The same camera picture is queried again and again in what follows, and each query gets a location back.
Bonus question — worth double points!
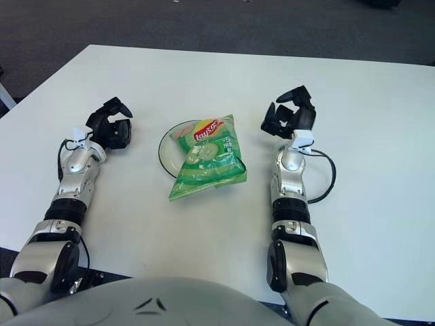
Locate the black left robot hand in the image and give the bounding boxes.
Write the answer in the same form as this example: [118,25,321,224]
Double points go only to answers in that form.
[84,96,133,150]

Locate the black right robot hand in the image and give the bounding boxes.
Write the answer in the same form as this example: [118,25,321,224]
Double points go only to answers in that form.
[260,86,316,140]

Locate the green potato chips bag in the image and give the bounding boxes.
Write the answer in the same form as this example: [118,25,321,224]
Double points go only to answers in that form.
[169,113,248,203]

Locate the white plate with black rim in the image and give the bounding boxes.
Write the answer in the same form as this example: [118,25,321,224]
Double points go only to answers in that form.
[158,119,205,179]

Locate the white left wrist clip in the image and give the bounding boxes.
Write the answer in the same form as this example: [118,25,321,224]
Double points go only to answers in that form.
[71,126,92,149]

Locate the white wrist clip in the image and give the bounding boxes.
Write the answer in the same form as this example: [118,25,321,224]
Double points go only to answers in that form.
[291,129,317,153]
[71,126,92,149]

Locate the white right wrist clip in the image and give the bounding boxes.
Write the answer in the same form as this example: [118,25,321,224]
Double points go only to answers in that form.
[291,129,317,153]

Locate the grey robot torso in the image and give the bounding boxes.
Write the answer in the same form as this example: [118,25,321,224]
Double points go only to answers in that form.
[0,276,300,326]

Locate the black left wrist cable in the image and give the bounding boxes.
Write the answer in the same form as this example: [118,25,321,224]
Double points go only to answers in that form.
[56,138,91,181]

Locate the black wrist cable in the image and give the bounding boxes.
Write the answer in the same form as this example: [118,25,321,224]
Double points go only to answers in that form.
[305,149,338,204]
[56,138,91,181]

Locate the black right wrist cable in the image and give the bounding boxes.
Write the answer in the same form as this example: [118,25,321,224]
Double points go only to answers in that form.
[305,149,338,204]

